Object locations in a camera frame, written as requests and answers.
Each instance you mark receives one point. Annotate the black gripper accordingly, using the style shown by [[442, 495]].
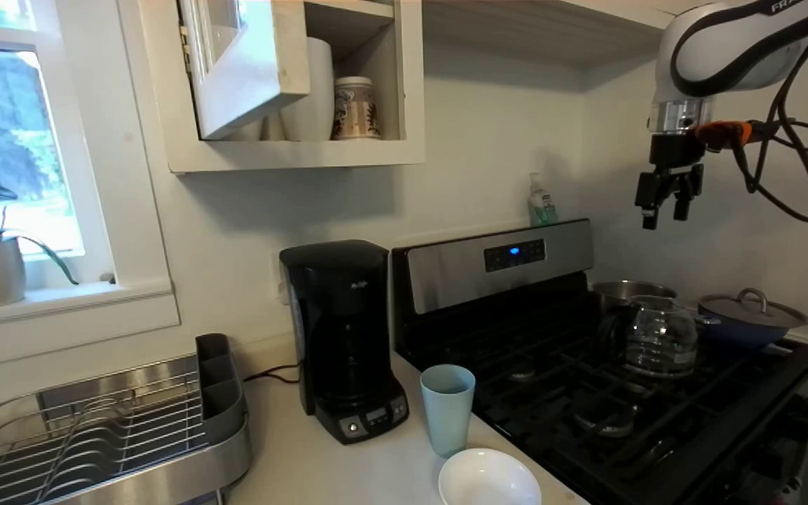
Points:
[[672, 168]]

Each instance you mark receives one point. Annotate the green hand sanitizer bottle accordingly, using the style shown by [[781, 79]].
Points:
[[543, 204]]

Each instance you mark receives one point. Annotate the black stainless gas stove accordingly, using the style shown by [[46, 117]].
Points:
[[554, 373]]

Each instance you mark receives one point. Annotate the steel pan lid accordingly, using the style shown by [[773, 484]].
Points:
[[749, 309]]

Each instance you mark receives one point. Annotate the glass coffee carafe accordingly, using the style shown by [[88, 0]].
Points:
[[659, 340]]

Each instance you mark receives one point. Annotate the blue pan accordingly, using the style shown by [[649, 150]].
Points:
[[736, 335]]

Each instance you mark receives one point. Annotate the light blue plastic cup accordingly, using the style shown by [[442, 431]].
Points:
[[447, 411]]

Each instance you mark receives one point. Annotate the white bowl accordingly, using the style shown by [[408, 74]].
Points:
[[488, 478]]

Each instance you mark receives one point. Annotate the patterned jar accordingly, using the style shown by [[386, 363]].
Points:
[[355, 108]]

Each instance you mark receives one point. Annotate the black coffee maker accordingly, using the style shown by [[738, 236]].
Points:
[[342, 326]]

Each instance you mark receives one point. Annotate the white jug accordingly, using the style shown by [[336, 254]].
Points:
[[315, 94]]

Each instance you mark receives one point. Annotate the white glass cabinet door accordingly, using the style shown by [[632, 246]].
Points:
[[252, 79]]

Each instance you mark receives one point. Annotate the stainless steel dish rack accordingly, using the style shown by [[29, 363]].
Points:
[[140, 439]]

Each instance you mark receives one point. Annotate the white framed window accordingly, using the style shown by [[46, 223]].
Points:
[[12, 140]]

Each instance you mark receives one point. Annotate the wrist camera with orange plug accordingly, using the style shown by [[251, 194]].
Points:
[[721, 133]]

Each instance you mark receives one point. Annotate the white wall cabinet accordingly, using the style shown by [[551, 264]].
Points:
[[405, 84]]

